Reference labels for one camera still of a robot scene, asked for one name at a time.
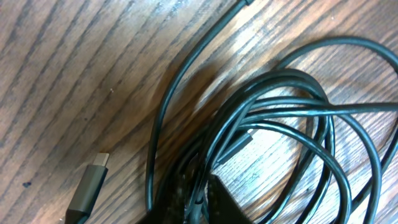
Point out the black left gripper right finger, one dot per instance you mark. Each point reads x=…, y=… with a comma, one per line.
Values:
x=223, y=209

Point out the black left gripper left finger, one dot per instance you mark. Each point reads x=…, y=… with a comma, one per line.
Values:
x=169, y=206

